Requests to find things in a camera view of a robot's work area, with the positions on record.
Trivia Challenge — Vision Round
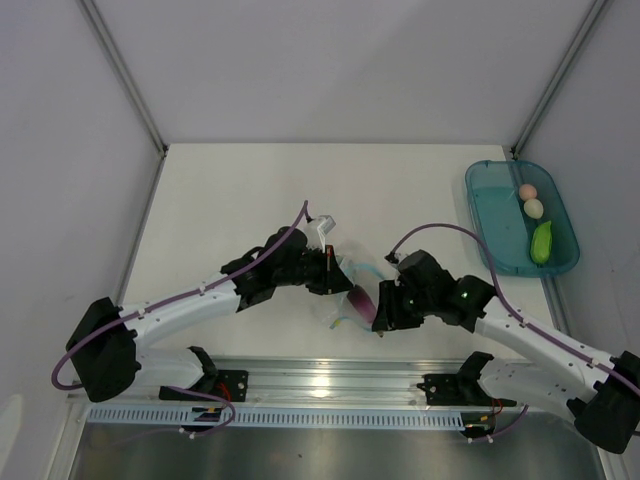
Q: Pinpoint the purple eggplant toy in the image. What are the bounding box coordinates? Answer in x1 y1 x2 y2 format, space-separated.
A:
347 285 377 325

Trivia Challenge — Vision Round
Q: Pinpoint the clear zip top bag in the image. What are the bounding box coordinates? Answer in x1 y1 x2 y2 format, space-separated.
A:
310 240 389 333

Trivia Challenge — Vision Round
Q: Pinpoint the green cucumber toy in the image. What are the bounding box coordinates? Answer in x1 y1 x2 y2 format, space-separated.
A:
530 221 552 265

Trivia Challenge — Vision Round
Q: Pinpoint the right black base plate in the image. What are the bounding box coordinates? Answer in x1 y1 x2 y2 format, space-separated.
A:
416 372 517 407

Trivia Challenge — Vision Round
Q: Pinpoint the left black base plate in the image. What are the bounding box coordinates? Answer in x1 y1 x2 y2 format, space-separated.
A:
159 370 249 402

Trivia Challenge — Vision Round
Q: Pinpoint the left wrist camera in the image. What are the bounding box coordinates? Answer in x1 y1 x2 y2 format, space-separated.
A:
304 215 336 251

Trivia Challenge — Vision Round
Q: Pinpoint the teal plastic bin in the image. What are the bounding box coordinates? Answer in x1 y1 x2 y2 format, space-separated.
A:
465 160 580 278

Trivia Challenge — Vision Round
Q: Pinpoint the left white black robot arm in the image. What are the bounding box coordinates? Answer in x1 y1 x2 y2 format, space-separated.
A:
66 227 354 403

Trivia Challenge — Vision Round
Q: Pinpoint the aluminium rail beam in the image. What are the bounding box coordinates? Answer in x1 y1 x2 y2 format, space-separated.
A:
67 355 576 412

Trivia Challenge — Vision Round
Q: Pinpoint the right aluminium frame post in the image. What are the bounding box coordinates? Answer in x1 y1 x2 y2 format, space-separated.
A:
509 0 614 161

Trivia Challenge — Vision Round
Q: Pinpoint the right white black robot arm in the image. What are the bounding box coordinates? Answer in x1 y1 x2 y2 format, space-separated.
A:
372 250 639 454

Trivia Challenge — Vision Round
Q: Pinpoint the pink peach toy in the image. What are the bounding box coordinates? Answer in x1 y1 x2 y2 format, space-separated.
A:
519 184 537 202

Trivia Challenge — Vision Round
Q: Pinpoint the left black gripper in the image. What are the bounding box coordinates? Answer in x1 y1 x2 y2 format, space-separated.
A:
274 244 353 296

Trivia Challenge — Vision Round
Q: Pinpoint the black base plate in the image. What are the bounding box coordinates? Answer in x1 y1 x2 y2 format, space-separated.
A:
416 372 517 407
159 370 249 402

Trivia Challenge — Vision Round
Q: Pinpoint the left aluminium frame post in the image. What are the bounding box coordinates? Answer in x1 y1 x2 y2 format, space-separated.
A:
77 0 169 157

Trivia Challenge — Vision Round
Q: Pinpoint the aluminium frame post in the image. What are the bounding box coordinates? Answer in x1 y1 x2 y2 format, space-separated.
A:
77 0 169 157
509 0 614 161

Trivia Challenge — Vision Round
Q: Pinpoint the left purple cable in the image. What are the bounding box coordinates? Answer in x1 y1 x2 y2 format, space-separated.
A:
51 198 311 446

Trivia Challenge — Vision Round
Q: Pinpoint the purple cable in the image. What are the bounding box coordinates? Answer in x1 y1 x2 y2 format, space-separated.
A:
51 198 311 446
384 222 640 444

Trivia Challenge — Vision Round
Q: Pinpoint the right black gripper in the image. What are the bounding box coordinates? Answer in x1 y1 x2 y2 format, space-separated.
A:
371 280 436 332

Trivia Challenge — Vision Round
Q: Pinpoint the white slotted cable duct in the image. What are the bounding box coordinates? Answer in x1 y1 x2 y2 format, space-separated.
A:
87 405 465 431

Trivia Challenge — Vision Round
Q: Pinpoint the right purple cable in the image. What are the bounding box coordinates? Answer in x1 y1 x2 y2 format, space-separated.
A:
384 222 640 444

